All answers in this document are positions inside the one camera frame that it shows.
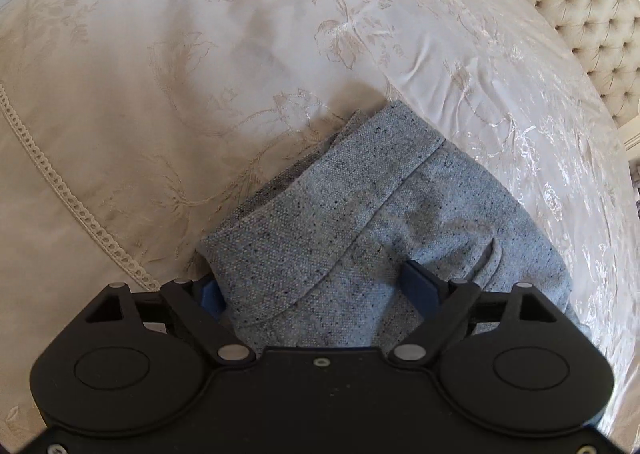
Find grey speckled pants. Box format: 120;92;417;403
196;100;582;351

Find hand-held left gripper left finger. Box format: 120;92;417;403
84;278;257;366

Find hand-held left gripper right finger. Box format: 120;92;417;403
387;260;559;366

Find cream floral bedspread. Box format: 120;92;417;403
0;0;640;454

